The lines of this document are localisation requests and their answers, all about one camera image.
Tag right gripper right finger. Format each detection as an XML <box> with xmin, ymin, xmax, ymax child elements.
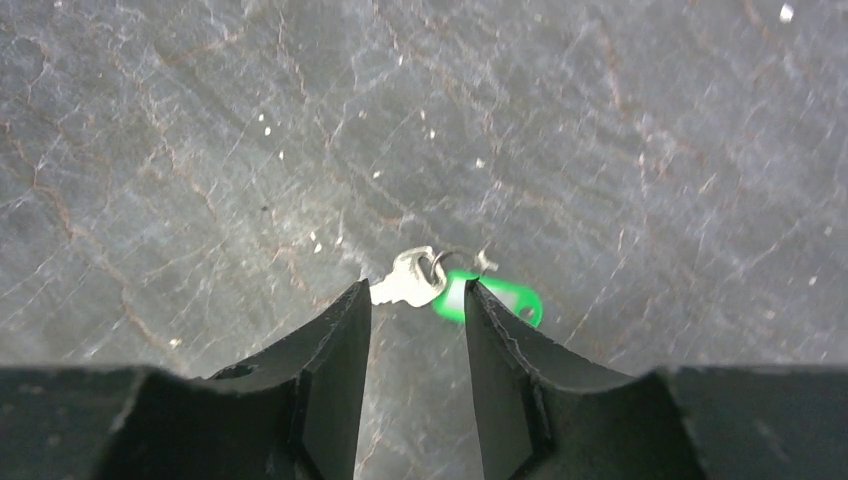
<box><xmin>465</xmin><ymin>280</ymin><xmax>847</xmax><ymax>479</ymax></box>

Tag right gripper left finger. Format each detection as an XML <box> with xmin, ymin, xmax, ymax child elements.
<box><xmin>1</xmin><ymin>281</ymin><xmax>372</xmax><ymax>479</ymax></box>

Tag key with green tag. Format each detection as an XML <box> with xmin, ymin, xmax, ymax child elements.
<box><xmin>370</xmin><ymin>246</ymin><xmax>544</xmax><ymax>327</ymax></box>

